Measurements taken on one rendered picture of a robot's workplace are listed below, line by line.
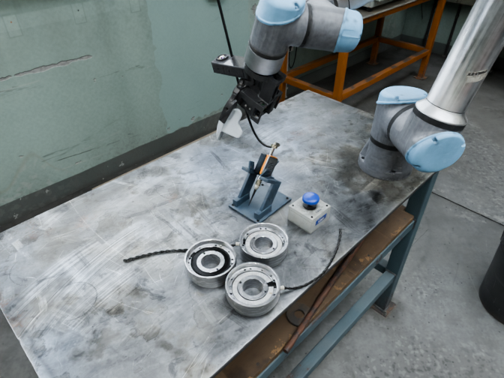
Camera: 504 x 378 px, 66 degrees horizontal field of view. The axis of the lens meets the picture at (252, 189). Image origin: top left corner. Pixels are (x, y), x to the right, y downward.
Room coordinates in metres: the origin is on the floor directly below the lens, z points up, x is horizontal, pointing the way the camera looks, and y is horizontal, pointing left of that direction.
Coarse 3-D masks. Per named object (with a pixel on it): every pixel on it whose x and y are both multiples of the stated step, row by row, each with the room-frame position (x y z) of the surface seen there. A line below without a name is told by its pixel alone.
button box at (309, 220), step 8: (296, 200) 0.70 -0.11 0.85; (320, 200) 0.70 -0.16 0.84; (296, 208) 0.67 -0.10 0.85; (304, 208) 0.67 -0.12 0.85; (312, 208) 0.67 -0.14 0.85; (320, 208) 0.67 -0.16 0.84; (328, 208) 0.68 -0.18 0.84; (288, 216) 0.68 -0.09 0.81; (296, 216) 0.66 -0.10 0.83; (304, 216) 0.65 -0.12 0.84; (312, 216) 0.64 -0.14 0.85; (320, 216) 0.66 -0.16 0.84; (328, 216) 0.68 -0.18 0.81; (296, 224) 0.66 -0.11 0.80; (304, 224) 0.65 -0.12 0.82; (312, 224) 0.63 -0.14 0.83; (320, 224) 0.66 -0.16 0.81
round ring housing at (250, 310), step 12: (240, 264) 0.51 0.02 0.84; (252, 264) 0.51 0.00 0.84; (264, 264) 0.51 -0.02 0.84; (228, 276) 0.48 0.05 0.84; (252, 276) 0.49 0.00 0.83; (276, 276) 0.48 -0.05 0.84; (228, 288) 0.46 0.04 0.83; (240, 288) 0.46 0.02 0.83; (264, 288) 0.46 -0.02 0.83; (276, 288) 0.46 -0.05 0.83; (228, 300) 0.44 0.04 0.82; (252, 300) 0.43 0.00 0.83; (276, 300) 0.43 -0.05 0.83; (240, 312) 0.42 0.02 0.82; (252, 312) 0.41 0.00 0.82; (264, 312) 0.41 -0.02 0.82
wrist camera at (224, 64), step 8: (224, 56) 0.83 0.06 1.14; (232, 56) 0.83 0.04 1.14; (240, 56) 0.82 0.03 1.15; (216, 64) 0.81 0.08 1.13; (224, 64) 0.80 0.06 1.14; (232, 64) 0.79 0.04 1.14; (240, 64) 0.78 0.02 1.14; (216, 72) 0.82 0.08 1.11; (224, 72) 0.80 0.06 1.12; (232, 72) 0.78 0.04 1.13; (240, 72) 0.77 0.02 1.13
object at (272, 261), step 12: (252, 228) 0.62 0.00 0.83; (264, 228) 0.62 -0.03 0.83; (276, 228) 0.62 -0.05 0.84; (240, 240) 0.57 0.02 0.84; (252, 240) 0.59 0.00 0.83; (264, 240) 0.60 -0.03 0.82; (288, 240) 0.57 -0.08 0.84; (240, 252) 0.56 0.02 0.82; (264, 252) 0.55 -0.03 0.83; (276, 264) 0.54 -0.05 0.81
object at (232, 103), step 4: (232, 96) 0.76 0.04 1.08; (236, 96) 0.76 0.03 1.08; (228, 100) 0.76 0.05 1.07; (232, 100) 0.76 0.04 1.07; (236, 100) 0.76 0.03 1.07; (228, 104) 0.75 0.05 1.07; (232, 104) 0.75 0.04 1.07; (236, 104) 0.76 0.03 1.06; (224, 108) 0.75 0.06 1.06; (228, 108) 0.75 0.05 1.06; (232, 108) 0.76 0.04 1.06; (224, 112) 0.75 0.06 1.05; (228, 112) 0.76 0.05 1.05; (220, 116) 0.76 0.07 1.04; (224, 116) 0.76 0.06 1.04; (228, 116) 0.76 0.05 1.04; (220, 120) 0.76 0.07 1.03; (224, 120) 0.76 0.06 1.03
